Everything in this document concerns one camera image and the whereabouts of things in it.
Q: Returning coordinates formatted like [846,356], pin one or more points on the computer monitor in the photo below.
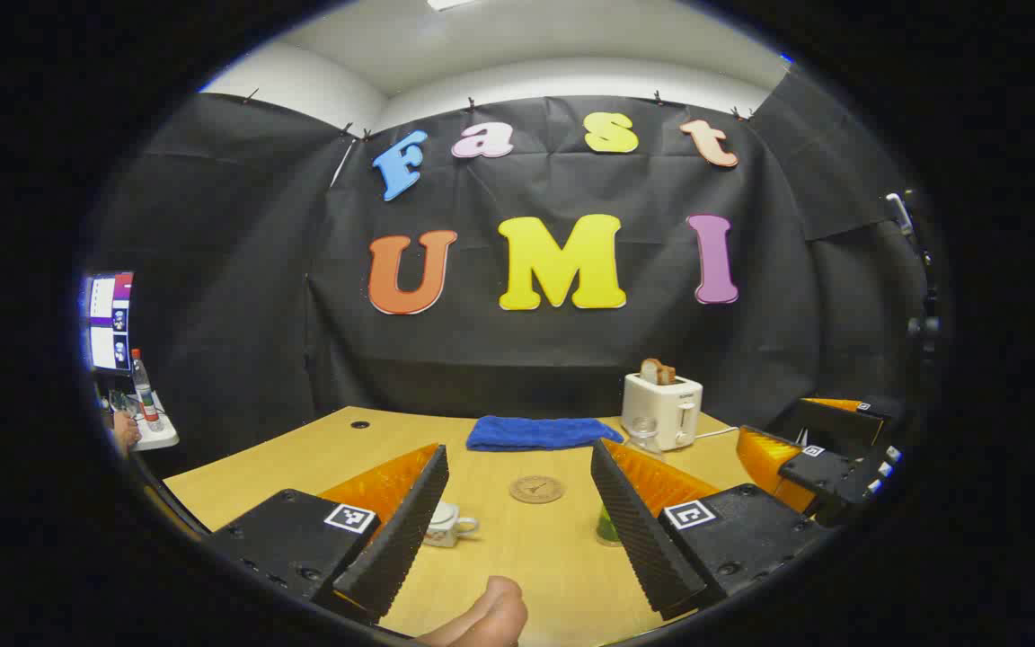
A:
[110,323]

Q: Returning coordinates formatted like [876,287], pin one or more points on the white floral teacup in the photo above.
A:
[439,532]

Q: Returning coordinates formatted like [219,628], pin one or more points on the white side table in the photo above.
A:
[158,436]

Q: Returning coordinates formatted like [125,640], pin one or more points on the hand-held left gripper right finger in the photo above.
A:
[643,530]

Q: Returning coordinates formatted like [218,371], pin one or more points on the blue folded towel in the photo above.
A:
[540,433]

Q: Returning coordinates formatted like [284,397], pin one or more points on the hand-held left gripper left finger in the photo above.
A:
[401,530]

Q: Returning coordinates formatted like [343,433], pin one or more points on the red cap clear bottle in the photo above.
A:
[144,391]

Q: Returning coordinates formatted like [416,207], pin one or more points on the toast slice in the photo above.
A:
[657,371]

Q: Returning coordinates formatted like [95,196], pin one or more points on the white toaster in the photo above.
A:
[657,409]

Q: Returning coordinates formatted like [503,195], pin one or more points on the black tripod stand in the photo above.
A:
[922,325]

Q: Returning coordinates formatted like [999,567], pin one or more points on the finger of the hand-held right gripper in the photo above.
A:
[832,420]
[827,472]

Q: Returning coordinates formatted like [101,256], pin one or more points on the white teacup lid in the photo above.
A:
[445,509]

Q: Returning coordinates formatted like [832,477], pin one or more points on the round wooden coaster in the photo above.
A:
[536,489]

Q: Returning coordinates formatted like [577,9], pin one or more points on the green label water bottle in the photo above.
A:
[644,433]

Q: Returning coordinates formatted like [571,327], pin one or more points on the ceiling light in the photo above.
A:
[450,4]

